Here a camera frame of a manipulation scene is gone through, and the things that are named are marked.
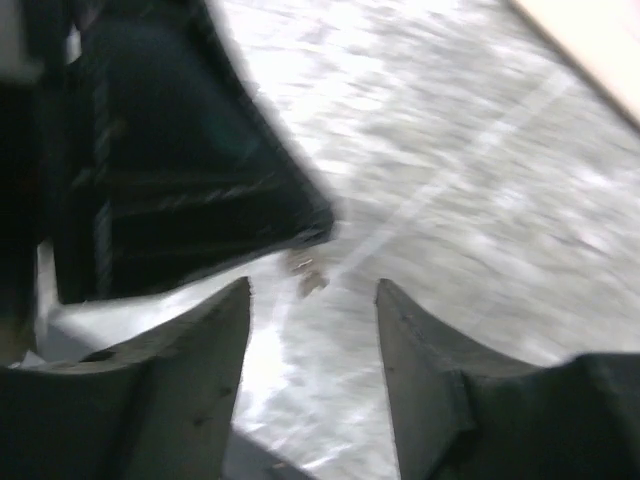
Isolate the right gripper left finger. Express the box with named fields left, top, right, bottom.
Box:
left=1, top=278, right=251, bottom=479

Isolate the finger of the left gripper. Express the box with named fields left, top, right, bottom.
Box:
left=50, top=1, right=335, bottom=304

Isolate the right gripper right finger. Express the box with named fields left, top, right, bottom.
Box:
left=376, top=279, right=639, bottom=479

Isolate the beige three-tier shelf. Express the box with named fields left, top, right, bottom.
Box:
left=511, top=0, right=639, bottom=124

